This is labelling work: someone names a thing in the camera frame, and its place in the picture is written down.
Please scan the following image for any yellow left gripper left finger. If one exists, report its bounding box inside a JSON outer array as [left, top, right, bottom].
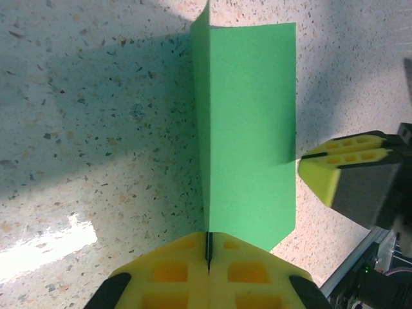
[[83, 231, 211, 309]]

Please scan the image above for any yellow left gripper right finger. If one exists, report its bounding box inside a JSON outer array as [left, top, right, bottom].
[[209, 231, 333, 309]]

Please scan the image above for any wide aluminium base rail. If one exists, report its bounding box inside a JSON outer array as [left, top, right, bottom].
[[320, 225, 412, 309]]

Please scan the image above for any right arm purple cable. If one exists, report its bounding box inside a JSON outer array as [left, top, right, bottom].
[[381, 267, 412, 279]]

